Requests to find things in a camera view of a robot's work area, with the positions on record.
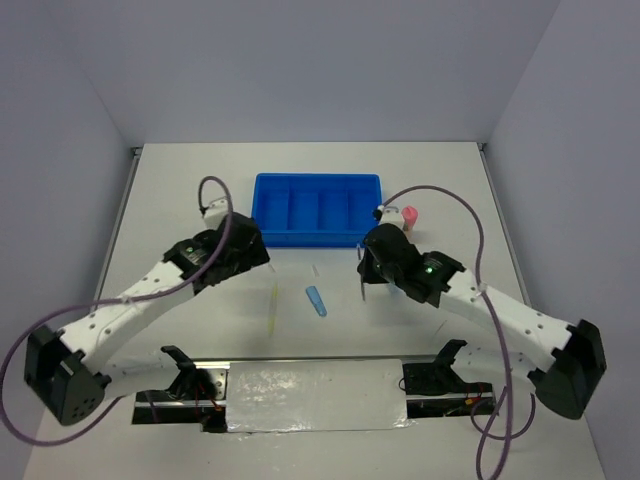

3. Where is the yellow pen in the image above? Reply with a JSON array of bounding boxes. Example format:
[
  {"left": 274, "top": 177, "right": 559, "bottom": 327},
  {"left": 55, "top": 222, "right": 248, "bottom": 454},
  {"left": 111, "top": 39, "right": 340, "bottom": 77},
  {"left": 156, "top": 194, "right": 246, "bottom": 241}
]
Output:
[{"left": 267, "top": 283, "right": 278, "bottom": 336}]

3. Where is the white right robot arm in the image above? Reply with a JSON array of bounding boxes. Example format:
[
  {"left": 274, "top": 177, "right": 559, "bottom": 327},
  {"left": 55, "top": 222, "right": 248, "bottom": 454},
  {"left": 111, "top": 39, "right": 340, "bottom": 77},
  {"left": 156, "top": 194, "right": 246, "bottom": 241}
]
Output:
[{"left": 357, "top": 223, "right": 607, "bottom": 420}]

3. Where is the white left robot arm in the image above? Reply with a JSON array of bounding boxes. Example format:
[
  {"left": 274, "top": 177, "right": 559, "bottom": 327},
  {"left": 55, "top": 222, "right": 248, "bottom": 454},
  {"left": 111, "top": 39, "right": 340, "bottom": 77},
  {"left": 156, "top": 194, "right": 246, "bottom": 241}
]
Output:
[{"left": 24, "top": 213, "right": 269, "bottom": 426}]

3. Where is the pink capped glue stick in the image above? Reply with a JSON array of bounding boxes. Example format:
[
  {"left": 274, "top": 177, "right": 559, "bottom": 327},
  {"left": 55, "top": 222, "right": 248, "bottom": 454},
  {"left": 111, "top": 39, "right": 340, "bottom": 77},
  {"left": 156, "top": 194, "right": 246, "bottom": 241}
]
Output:
[{"left": 401, "top": 206, "right": 419, "bottom": 232}]

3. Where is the blue compartment tray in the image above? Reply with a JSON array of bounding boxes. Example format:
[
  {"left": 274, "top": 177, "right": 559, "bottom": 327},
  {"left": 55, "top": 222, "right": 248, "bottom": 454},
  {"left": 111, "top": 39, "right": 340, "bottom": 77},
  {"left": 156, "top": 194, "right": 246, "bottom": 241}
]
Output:
[{"left": 251, "top": 173, "right": 382, "bottom": 248}]

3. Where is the blue highlighter near centre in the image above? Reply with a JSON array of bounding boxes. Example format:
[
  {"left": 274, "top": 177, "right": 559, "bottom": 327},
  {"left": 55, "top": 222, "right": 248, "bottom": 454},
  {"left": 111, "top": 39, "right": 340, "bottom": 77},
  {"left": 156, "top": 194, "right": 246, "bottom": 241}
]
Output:
[{"left": 305, "top": 286, "right": 327, "bottom": 317}]

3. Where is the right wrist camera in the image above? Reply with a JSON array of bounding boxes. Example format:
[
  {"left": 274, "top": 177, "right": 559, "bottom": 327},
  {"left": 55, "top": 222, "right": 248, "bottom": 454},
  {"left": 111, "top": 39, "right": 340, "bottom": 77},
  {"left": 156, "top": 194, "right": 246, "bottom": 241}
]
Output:
[{"left": 373, "top": 205, "right": 405, "bottom": 230}]

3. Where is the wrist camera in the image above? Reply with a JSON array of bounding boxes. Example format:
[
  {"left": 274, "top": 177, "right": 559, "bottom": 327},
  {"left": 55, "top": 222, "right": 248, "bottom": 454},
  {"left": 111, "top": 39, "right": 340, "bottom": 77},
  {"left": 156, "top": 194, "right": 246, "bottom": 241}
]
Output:
[
  {"left": 202, "top": 197, "right": 229, "bottom": 230},
  {"left": 373, "top": 205, "right": 405, "bottom": 230}
]

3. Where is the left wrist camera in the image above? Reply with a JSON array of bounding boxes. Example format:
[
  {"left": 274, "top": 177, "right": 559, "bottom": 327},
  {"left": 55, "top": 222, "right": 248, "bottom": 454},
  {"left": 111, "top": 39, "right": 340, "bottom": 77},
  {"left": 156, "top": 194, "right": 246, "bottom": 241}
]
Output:
[{"left": 202, "top": 197, "right": 229, "bottom": 230}]

